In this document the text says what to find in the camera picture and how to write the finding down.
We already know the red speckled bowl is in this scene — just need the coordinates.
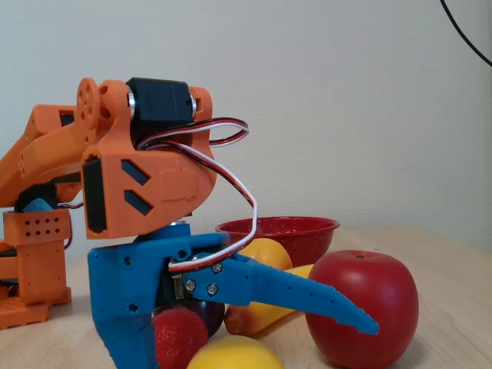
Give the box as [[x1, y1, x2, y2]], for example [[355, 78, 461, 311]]
[[214, 216, 341, 267]]

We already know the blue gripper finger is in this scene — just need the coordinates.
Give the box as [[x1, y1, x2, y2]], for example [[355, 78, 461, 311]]
[[181, 256, 380, 335]]

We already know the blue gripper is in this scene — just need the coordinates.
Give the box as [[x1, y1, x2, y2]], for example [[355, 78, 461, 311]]
[[87, 224, 232, 369]]

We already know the yellow toy lemon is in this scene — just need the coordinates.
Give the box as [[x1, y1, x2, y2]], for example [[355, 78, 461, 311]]
[[186, 334, 286, 369]]

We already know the white red black servo wire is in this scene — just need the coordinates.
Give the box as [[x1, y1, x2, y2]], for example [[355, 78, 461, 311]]
[[134, 117, 259, 274]]

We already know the red toy strawberry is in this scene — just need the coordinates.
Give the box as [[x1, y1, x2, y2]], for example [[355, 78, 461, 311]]
[[151, 307, 210, 369]]

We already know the orange toy peach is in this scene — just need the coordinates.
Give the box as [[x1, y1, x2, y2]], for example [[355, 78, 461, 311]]
[[237, 238, 294, 272]]

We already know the yellow toy banana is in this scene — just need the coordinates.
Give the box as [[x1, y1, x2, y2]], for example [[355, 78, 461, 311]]
[[224, 264, 315, 336]]

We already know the black hanging cable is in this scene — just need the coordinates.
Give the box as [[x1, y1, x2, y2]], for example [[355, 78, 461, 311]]
[[440, 0, 492, 67]]

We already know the red toy apple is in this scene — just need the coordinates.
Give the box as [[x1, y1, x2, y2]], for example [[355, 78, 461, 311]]
[[305, 249, 420, 369]]

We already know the purple toy plum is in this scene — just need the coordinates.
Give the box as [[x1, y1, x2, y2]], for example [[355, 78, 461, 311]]
[[191, 301, 226, 338]]

